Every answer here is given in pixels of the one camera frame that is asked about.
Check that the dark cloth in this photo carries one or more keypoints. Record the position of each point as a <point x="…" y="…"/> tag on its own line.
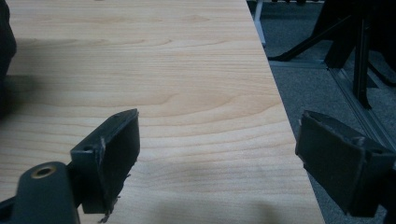
<point x="5" y="53"/>

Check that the grey aluminium frame rail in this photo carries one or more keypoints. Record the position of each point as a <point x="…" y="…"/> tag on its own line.
<point x="358" y="102"/>

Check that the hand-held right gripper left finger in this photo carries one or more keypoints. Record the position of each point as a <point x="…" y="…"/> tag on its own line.
<point x="112" y="161"/>

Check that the white table leg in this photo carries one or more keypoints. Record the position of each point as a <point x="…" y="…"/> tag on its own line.
<point x="259" y="21"/>

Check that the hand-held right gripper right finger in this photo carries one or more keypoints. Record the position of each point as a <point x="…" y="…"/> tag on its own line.
<point x="336" y="161"/>

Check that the black metal tripod stand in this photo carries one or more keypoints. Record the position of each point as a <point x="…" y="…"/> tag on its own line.
<point x="358" y="40"/>

